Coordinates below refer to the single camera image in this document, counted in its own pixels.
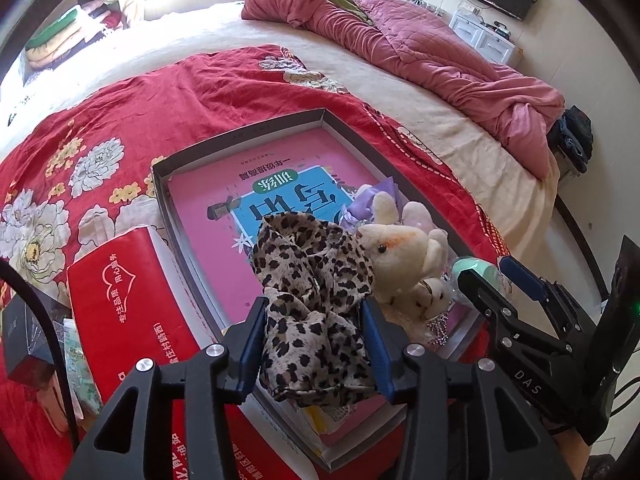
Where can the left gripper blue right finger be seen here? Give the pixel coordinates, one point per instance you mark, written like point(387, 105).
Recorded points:
point(385, 343)

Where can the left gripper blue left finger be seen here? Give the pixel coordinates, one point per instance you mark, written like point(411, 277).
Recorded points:
point(244, 343)

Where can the pink dress plush bunny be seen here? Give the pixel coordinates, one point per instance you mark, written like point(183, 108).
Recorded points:
point(419, 311)

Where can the leopard print scarf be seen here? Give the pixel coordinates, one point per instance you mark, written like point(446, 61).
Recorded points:
point(315, 276)

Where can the cream plush bear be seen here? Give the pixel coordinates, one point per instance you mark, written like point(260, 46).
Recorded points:
point(404, 253)

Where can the purple soft flower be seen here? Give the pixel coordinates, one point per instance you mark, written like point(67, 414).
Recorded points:
point(379, 204)

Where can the green patterned tissue pack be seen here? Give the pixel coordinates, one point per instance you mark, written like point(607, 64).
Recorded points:
point(85, 396)

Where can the person's right hand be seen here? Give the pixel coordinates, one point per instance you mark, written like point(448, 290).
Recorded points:
point(571, 446)

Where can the red tissue box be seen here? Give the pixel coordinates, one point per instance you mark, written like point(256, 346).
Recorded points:
point(129, 302)

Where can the pink and blue book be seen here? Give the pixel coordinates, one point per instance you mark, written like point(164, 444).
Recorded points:
point(215, 196)

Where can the grey shallow box tray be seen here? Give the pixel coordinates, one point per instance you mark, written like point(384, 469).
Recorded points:
point(354, 430)

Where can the beige bed sheet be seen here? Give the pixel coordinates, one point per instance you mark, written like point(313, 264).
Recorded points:
point(519, 205)

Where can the dark navy small box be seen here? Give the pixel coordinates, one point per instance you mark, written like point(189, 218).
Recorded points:
point(26, 352)

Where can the dark clothes pile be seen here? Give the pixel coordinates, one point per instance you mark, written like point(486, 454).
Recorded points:
point(571, 136)

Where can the red floral blanket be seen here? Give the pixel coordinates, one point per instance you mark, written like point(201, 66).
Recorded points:
point(85, 176)

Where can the pink quilted comforter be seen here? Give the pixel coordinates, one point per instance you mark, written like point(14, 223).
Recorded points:
point(416, 45)

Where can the white drawer cabinet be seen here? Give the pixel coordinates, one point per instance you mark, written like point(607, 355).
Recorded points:
point(489, 44)

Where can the stack of folded blankets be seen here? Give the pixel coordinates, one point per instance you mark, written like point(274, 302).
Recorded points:
point(87, 22)

